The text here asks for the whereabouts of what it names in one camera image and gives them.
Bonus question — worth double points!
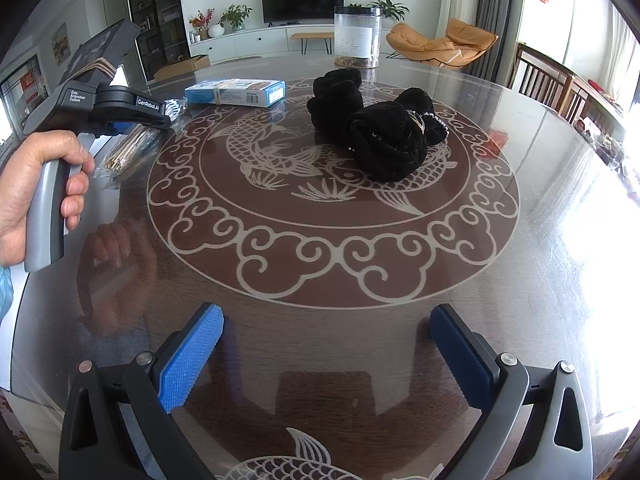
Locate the framed landscape painting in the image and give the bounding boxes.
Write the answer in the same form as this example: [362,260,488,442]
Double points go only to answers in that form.
[51,22,69,66]

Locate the red flower plant in vase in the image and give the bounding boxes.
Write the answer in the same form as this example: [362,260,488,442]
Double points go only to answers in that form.
[189,9,215,42]

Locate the wooden bench with metal legs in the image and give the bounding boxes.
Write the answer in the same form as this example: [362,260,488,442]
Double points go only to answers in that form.
[291,32,335,56]

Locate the black scrunchie with rhinestone trim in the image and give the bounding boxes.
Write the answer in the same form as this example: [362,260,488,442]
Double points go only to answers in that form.
[395,87,449,147]

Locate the bushy green potted plant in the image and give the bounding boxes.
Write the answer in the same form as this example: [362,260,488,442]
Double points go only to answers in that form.
[220,4,253,32]

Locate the grey curtain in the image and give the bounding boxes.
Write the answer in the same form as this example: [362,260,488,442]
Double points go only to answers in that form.
[475,0,526,81]

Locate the orange lounge chair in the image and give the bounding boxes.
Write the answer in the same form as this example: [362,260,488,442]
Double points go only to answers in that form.
[386,18,500,68]

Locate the red door poster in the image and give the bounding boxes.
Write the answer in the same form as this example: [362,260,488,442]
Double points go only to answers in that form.
[21,71,41,106]

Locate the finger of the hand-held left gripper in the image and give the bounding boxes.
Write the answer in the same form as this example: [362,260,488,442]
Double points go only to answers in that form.
[94,118,172,139]

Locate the glass-covered patterned wooden desk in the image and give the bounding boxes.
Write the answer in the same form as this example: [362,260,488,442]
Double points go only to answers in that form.
[7,55,640,480]

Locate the black velvet scrunchie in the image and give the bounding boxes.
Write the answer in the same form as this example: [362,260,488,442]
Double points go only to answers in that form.
[344,102,432,183]
[307,68,364,137]

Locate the bagged wooden cotton swabs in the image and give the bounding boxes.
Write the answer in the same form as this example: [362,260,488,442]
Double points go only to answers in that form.
[95,99,190,181]

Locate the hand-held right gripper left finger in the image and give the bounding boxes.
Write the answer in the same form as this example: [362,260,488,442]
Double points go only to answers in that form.
[59,301,226,480]

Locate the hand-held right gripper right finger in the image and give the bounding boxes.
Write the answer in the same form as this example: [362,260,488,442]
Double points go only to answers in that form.
[429,304,593,480]

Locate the dark glass display cabinet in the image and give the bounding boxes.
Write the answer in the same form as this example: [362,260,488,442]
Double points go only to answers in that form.
[125,0,192,61]

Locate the white television cabinet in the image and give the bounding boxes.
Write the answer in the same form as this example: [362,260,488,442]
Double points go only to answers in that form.
[190,25,401,63]

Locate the black flat television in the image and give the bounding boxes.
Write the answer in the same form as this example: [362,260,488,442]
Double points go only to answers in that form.
[261,0,346,26]

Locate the person's left hand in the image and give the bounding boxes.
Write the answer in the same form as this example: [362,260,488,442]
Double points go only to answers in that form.
[0,130,96,267]

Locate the blue and white toothpaste box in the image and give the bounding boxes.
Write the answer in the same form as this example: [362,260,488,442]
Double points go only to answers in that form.
[184,78,286,108]

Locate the brown cardboard box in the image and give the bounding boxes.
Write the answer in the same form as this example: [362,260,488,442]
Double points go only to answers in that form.
[154,54,211,82]

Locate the clear jar with black lid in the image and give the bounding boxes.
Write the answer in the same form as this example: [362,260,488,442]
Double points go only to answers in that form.
[333,5,383,69]

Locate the large plant in white pot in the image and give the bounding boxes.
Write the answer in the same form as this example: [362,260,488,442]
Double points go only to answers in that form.
[367,0,410,22]

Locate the wooden slatted chair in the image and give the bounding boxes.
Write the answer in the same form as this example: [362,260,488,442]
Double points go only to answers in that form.
[507,42,576,116]
[565,77,626,136]

